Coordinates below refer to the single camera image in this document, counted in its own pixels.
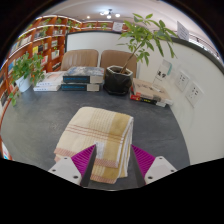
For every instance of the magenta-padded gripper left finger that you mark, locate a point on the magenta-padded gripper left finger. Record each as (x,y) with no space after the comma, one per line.
(65,169)

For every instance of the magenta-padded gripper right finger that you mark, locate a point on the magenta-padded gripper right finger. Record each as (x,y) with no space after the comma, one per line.
(160,167)

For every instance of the beige striped towel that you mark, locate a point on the beige striped towel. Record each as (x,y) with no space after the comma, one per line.
(96,128)

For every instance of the red and black book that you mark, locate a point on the red and black book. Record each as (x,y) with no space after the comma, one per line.
(145,99)

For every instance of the tan cover book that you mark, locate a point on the tan cover book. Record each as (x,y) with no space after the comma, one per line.
(150,90)

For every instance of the white flat book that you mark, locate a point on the white flat book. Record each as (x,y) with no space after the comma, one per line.
(46,88)

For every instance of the dark thick book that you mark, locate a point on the dark thick book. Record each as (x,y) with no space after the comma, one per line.
(80,87)

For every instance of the white picture-cover book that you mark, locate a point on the white picture-cover book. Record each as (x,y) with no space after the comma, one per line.
(51,78)

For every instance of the leafy plant in white pot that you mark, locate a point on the leafy plant in white pot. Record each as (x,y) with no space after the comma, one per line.
(24,83)

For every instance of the white leaning card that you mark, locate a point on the white leaning card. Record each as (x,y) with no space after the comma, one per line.
(162,71)

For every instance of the small tree in black pot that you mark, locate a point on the small tree in black pot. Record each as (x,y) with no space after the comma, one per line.
(116,81)

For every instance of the dark book with picture cover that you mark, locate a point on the dark book with picture cover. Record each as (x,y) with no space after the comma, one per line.
(83,74)

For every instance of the tan upholstered chair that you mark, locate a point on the tan upholstered chair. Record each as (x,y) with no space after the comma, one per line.
(80,59)
(116,58)

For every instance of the orange wooden bookshelf unit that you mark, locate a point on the orange wooden bookshelf unit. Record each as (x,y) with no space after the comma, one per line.
(36,50)

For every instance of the white standing sign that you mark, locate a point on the white standing sign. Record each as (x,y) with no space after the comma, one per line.
(183,31)

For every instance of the ceiling lamp cluster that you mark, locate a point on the ceiling lamp cluster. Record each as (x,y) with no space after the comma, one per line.
(109,14)

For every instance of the white wall socket panel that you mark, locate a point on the white wall socket panel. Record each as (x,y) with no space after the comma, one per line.
(182,81)
(194,94)

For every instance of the orange wall shelf with plants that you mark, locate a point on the orange wall shelf with plants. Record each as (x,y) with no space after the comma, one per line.
(100,25)

